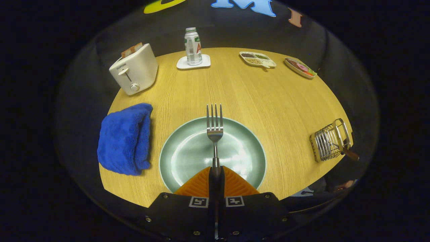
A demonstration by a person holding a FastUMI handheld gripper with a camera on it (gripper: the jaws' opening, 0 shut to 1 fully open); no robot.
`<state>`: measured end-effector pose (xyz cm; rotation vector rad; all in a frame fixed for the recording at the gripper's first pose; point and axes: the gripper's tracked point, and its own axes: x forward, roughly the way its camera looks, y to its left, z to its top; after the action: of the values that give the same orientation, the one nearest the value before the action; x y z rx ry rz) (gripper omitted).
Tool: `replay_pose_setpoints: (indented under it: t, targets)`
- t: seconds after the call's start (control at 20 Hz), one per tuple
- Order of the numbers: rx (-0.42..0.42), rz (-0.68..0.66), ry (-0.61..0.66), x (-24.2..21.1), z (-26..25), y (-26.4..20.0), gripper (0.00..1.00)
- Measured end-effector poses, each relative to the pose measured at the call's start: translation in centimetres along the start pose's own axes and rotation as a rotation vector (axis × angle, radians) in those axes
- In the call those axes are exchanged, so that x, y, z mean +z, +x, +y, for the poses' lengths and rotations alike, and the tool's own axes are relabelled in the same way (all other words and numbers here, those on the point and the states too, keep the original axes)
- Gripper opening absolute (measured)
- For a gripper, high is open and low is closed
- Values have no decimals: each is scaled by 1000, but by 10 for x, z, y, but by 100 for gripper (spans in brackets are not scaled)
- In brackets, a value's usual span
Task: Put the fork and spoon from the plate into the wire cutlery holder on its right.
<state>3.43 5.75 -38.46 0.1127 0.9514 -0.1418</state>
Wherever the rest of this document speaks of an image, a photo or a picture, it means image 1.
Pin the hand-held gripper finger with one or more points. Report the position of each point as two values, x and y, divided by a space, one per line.
220 188
212 188

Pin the light green plate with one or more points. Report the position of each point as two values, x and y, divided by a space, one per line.
188 154

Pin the blue folded towel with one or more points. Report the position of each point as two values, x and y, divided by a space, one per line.
124 141

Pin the white square coaster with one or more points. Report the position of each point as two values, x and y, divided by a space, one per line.
205 64

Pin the white divided condiment dish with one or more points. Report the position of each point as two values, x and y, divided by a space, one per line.
257 60

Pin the white toaster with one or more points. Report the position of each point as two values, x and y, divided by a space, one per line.
137 72

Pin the white drink bottle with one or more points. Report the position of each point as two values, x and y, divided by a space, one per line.
193 47

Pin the white plate of food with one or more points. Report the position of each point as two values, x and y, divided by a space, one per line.
300 68

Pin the brown toast slice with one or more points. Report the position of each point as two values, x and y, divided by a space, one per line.
127 52
138 46

